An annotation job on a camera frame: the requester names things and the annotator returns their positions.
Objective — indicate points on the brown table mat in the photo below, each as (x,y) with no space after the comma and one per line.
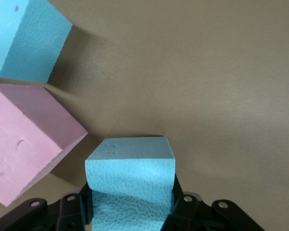
(183,72)

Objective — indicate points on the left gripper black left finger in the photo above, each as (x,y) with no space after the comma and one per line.
(62,211)

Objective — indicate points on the light blue foam cube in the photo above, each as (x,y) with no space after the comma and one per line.
(26,41)
(130,168)

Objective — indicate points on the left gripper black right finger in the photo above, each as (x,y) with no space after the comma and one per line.
(197,216)

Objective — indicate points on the pink foam cube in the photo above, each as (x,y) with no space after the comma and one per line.
(21,139)

